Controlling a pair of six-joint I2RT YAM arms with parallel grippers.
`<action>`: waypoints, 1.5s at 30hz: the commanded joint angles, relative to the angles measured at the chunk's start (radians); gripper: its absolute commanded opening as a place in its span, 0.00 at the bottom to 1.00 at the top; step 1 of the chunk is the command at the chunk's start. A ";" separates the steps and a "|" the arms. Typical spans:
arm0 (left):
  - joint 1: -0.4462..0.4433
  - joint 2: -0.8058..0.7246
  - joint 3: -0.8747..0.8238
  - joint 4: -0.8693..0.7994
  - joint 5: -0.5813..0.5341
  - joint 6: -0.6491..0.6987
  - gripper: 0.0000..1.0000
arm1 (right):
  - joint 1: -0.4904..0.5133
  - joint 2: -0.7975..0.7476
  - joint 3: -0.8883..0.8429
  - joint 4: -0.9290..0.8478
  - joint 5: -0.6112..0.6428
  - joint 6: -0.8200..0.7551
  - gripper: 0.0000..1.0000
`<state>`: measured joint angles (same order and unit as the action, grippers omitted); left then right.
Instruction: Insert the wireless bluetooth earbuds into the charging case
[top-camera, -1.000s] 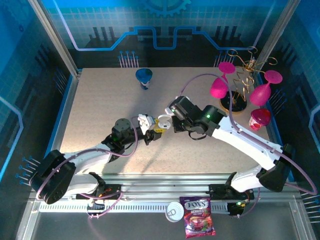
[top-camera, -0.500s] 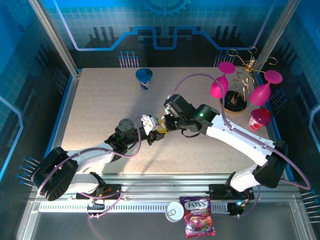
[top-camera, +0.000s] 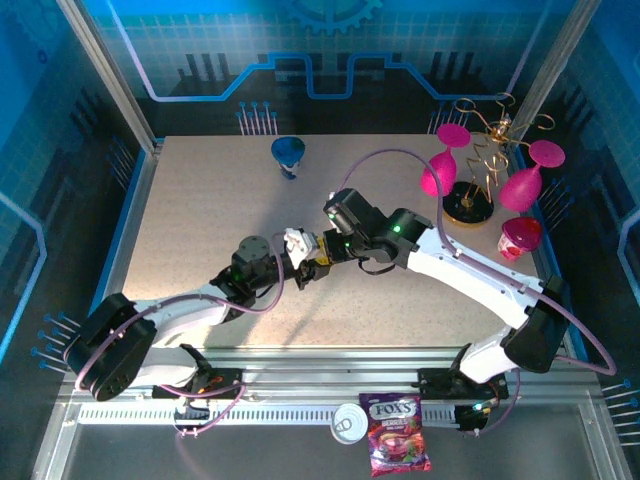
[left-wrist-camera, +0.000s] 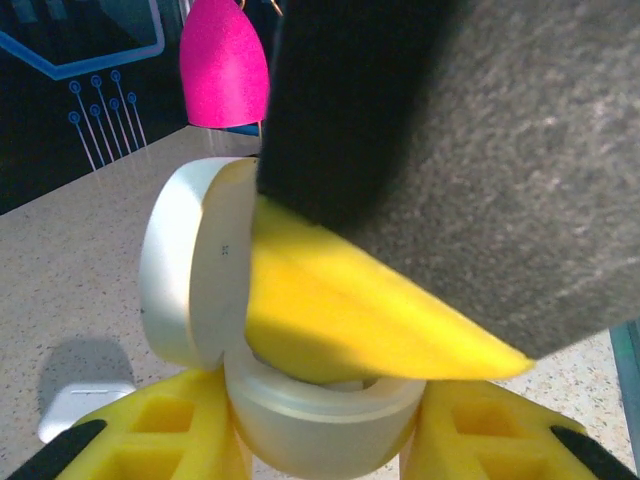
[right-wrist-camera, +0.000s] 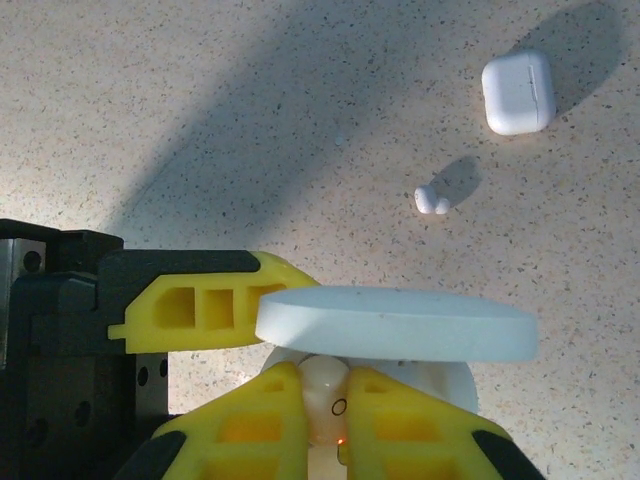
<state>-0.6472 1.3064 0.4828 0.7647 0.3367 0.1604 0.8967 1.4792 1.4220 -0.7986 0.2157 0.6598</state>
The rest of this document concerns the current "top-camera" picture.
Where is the white slotted cable duct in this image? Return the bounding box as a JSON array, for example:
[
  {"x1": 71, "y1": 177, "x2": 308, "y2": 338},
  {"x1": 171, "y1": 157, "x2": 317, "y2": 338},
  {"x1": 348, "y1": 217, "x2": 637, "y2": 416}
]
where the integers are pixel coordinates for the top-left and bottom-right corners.
[{"x1": 77, "y1": 402, "x2": 461, "y2": 426}]

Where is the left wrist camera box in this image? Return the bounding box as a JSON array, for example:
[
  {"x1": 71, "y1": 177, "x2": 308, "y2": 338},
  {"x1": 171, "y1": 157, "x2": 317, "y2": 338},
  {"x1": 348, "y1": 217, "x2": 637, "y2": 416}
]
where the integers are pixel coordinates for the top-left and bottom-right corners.
[{"x1": 282, "y1": 227, "x2": 321, "y2": 264}]

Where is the blue blackberry yogurt cup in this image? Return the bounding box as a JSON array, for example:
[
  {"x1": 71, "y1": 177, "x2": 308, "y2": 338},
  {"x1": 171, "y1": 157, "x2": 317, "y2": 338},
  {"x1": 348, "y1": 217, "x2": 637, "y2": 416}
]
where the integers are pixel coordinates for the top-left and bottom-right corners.
[{"x1": 270, "y1": 135, "x2": 307, "y2": 181}]

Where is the purple candy bag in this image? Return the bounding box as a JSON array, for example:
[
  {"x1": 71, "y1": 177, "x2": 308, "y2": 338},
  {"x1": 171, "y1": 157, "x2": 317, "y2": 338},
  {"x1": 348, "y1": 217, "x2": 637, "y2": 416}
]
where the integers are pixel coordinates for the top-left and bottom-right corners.
[{"x1": 358, "y1": 392, "x2": 432, "y2": 477}]

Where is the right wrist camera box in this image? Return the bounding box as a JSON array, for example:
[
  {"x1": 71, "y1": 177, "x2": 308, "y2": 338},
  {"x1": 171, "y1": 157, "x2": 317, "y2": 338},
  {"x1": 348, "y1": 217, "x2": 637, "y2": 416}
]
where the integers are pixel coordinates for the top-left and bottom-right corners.
[{"x1": 322, "y1": 188, "x2": 357, "y2": 232}]

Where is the pink wine glass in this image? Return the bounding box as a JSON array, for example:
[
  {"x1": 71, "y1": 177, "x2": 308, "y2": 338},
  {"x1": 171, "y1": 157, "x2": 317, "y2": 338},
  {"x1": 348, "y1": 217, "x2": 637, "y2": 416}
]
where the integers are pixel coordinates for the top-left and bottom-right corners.
[
  {"x1": 498, "y1": 139, "x2": 567, "y2": 212},
  {"x1": 420, "y1": 123, "x2": 472, "y2": 197}
]

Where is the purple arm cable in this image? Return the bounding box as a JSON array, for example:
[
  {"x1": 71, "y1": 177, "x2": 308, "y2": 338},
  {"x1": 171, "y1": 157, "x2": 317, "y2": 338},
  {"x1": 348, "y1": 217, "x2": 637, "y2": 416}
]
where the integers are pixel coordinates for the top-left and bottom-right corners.
[
  {"x1": 74, "y1": 229, "x2": 291, "y2": 439},
  {"x1": 339, "y1": 147, "x2": 619, "y2": 439}
]

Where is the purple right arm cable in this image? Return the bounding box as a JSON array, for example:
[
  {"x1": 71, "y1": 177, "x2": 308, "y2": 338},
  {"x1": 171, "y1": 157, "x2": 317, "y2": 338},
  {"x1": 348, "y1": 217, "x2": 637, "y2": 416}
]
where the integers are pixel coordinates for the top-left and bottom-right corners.
[{"x1": 339, "y1": 147, "x2": 619, "y2": 439}]

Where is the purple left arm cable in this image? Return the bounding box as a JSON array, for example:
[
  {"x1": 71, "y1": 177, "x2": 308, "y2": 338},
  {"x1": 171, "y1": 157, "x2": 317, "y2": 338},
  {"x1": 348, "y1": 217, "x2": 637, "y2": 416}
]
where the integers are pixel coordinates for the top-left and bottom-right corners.
[{"x1": 74, "y1": 229, "x2": 291, "y2": 439}]

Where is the aluminium frame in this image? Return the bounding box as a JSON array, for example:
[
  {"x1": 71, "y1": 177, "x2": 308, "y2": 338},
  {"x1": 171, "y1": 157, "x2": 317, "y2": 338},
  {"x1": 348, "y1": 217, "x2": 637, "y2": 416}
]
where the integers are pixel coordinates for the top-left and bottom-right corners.
[{"x1": 32, "y1": 0, "x2": 634, "y2": 480}]

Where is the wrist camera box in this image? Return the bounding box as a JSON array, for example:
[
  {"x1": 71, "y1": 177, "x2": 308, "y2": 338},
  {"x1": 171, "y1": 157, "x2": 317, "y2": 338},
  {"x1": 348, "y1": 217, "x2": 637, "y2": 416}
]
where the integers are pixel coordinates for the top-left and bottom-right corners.
[
  {"x1": 282, "y1": 227, "x2": 321, "y2": 264},
  {"x1": 322, "y1": 188, "x2": 357, "y2": 232}
]

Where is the gold wire glass rack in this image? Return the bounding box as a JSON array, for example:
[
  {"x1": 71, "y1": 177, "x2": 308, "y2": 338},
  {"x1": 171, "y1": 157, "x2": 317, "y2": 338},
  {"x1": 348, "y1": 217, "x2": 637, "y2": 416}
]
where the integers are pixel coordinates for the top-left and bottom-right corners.
[{"x1": 442, "y1": 92, "x2": 556, "y2": 229}]

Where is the silver tin can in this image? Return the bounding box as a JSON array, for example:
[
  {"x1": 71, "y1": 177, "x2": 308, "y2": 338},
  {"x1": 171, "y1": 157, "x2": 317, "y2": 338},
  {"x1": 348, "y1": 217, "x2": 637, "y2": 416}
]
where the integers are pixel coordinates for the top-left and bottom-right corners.
[{"x1": 330, "y1": 402, "x2": 371, "y2": 445}]

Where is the pink yogurt cup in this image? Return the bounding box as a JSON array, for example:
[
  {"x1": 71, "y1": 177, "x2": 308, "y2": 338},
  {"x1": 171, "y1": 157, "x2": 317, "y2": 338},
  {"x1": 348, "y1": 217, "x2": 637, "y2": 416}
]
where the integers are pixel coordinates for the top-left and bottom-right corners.
[{"x1": 496, "y1": 216, "x2": 544, "y2": 264}]

